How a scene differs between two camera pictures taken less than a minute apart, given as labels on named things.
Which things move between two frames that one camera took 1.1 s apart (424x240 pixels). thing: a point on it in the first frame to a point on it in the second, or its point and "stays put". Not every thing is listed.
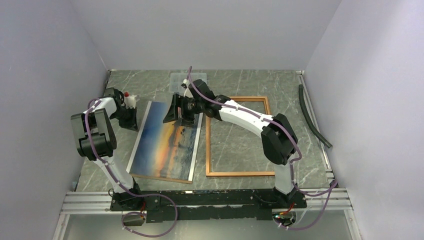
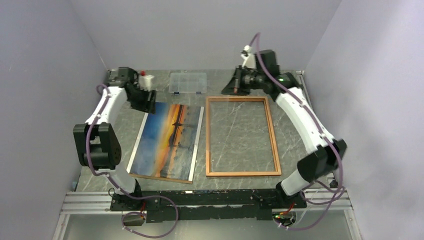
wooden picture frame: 208,143 stays put
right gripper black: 178,101 to 234,86
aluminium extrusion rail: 88,203 stays put
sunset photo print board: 167,150 stays put
